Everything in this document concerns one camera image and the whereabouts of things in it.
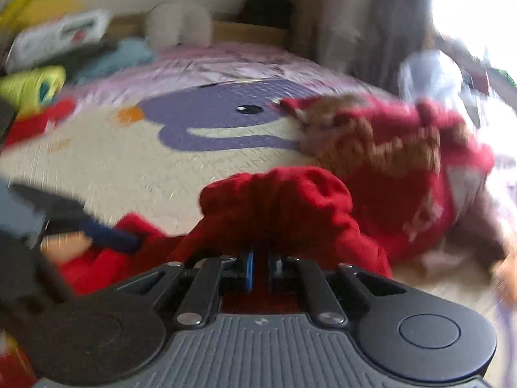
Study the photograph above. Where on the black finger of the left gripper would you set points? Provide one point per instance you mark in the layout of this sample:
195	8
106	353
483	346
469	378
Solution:
80	222

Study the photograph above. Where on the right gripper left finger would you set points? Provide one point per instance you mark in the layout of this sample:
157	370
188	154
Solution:
214	278

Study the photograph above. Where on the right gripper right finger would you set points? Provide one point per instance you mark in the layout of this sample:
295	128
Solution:
307	282

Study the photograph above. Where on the red hooded cartoon garment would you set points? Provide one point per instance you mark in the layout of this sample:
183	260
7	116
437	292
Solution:
118	331

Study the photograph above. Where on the person's left hand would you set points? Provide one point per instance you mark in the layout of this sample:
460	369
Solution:
62	248

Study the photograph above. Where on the cream alphabet play mat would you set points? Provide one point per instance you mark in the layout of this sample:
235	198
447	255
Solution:
154	158

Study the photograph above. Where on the yellow green item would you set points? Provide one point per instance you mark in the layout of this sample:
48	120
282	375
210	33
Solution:
32	90

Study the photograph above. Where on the pink floral bed sheet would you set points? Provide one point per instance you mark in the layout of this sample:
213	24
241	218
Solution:
185	67

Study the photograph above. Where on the red knit bear sweater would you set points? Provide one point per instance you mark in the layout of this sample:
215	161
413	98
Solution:
413	170

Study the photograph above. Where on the white diaper pack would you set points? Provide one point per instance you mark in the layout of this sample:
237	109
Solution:
40	43

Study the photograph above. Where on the light blue cloth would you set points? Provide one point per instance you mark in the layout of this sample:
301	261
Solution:
128	53

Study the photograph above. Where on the white neck pillow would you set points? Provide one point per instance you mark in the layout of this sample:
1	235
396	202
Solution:
173	24

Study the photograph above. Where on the wooden headboard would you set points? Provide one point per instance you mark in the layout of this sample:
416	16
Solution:
132	25

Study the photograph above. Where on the clear plastic bag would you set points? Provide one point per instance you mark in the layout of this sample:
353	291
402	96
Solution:
433	75

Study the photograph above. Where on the black hat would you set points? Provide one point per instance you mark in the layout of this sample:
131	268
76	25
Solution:
269	13

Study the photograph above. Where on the grey curtain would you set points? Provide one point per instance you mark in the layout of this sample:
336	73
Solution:
369	39

